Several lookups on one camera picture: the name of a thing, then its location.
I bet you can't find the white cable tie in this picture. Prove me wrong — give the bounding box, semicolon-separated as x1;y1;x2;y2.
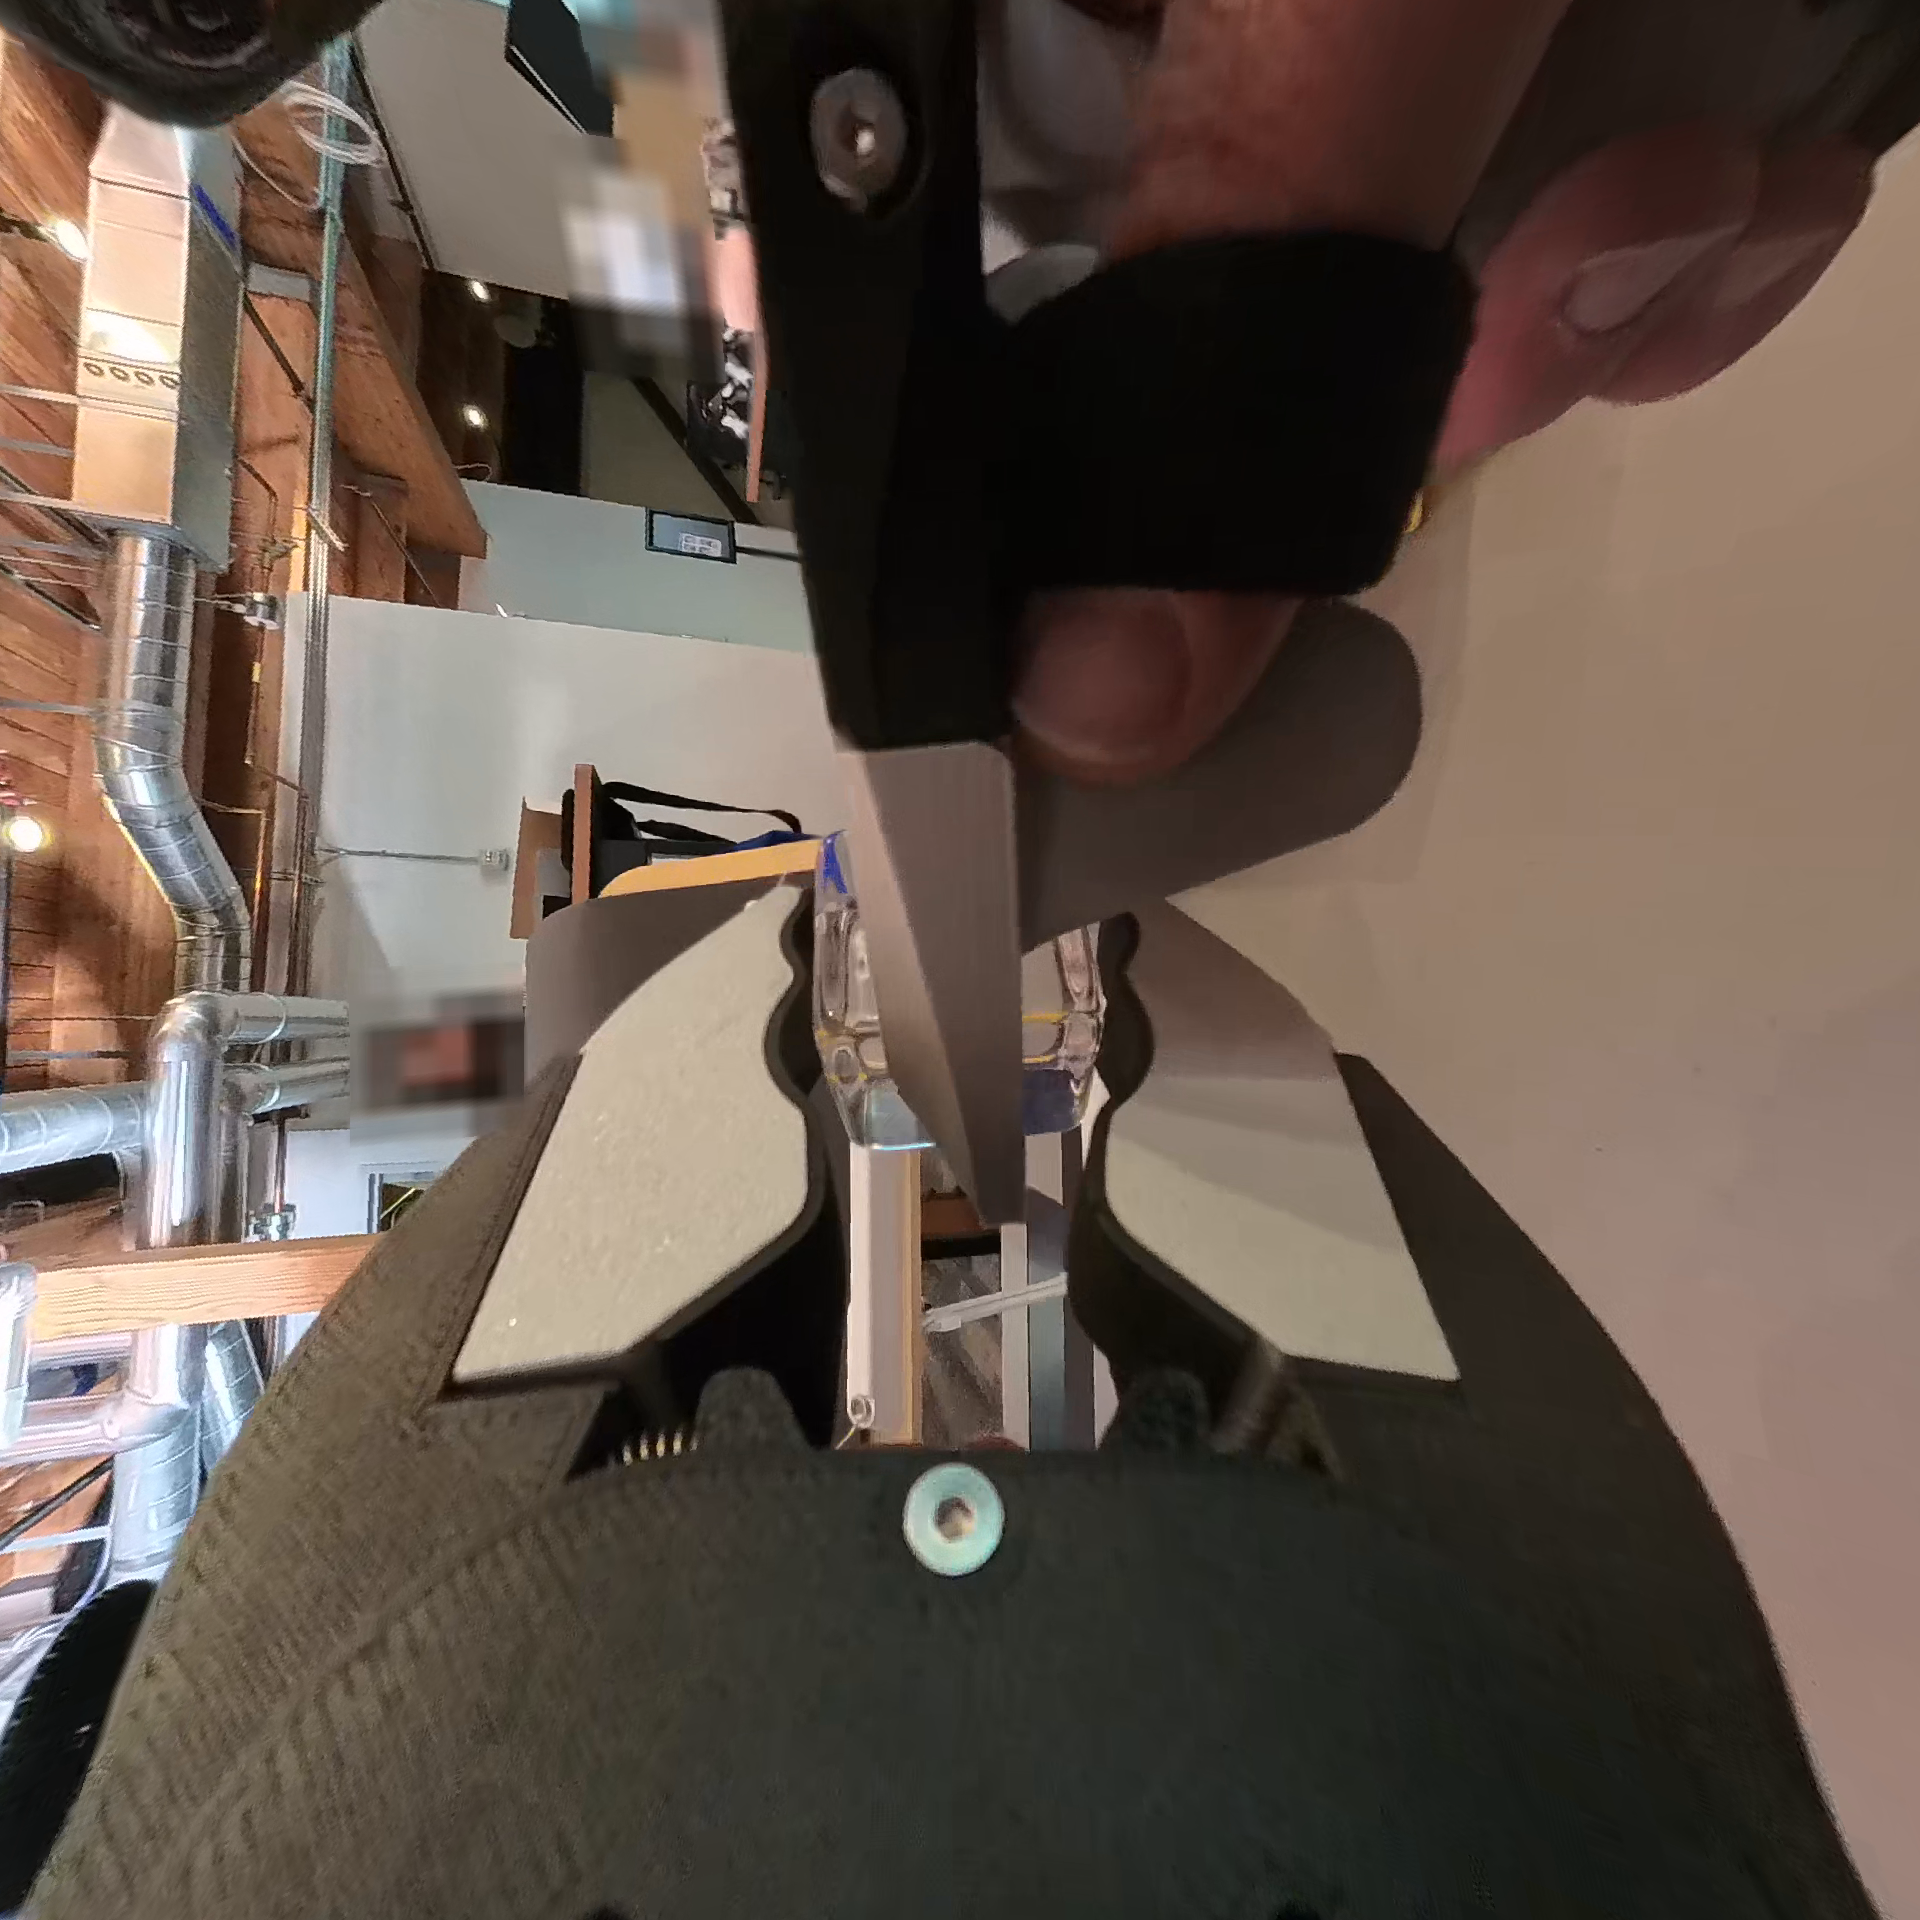
922;1270;1071;1340

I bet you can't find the black shoulder bag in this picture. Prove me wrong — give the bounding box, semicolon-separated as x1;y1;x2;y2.
562;766;808;905

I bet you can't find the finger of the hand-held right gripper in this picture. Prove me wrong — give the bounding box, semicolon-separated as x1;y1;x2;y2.
1021;598;1425;958
837;740;1033;1223

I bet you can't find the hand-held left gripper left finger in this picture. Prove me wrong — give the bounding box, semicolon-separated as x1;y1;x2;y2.
450;885;827;1388

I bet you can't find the silver ventilation duct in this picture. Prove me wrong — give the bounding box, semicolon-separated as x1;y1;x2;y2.
0;526;355;1592

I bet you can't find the clear glass cup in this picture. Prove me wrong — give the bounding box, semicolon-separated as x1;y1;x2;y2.
810;885;1113;1152

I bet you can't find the person's right hand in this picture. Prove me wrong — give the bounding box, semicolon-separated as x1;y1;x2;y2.
1014;0;1881;784

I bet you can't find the white post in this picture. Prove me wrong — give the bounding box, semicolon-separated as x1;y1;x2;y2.
845;1141;929;1450

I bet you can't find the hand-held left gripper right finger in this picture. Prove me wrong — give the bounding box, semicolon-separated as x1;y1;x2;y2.
1083;901;1463;1382

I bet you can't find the wooden beam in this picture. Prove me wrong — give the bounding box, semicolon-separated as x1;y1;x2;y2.
27;1232;381;1346

